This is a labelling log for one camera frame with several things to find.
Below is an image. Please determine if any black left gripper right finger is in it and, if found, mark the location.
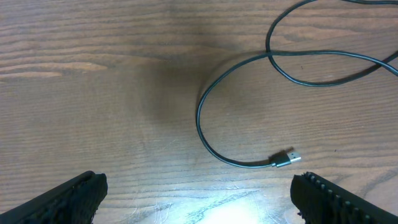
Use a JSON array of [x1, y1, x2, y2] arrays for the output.
[[290, 172, 397, 224]]

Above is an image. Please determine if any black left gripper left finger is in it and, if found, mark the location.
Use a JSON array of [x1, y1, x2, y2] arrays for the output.
[[1, 170, 108, 224]]

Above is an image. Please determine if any black USB cable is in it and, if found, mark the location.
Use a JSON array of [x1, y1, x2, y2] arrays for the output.
[[195, 0, 398, 169]]

